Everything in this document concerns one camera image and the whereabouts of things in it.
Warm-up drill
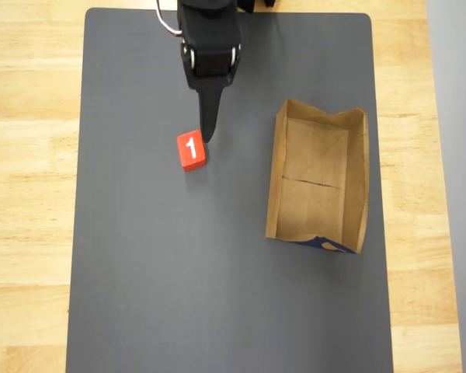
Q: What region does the red cube with white numeral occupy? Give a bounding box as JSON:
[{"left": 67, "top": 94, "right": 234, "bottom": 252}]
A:
[{"left": 176, "top": 129, "right": 208, "bottom": 173}]

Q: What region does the brown paper bag tray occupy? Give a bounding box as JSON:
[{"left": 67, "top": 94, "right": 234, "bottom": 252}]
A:
[{"left": 264, "top": 98, "right": 371, "bottom": 256}]

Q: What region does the gray rubber mat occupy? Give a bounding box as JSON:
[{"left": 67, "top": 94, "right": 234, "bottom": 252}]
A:
[{"left": 64, "top": 7, "right": 395, "bottom": 373}]

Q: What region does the red and white servo cable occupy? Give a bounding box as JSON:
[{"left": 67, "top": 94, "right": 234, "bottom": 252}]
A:
[{"left": 155, "top": 0, "right": 186, "bottom": 40}]

